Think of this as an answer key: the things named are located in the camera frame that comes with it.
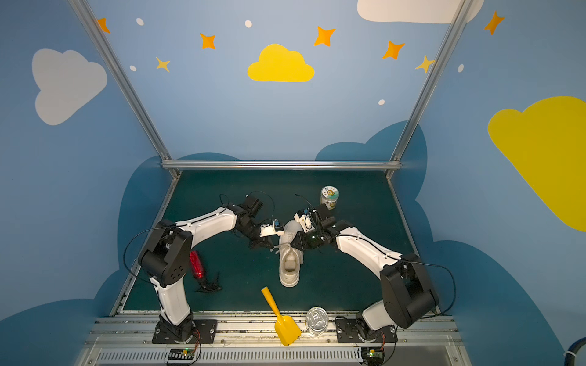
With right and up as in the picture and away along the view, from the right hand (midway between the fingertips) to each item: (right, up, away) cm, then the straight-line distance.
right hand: (296, 241), depth 85 cm
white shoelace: (-6, -4, +6) cm, 9 cm away
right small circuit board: (+26, -35, -12) cm, 45 cm away
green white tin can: (+15, +17, +18) cm, 29 cm away
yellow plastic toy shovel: (-3, -28, -10) cm, 30 cm away
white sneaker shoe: (-2, -6, -1) cm, 7 cm away
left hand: (-11, -2, +6) cm, 13 cm away
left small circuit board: (-38, -34, -12) cm, 52 cm away
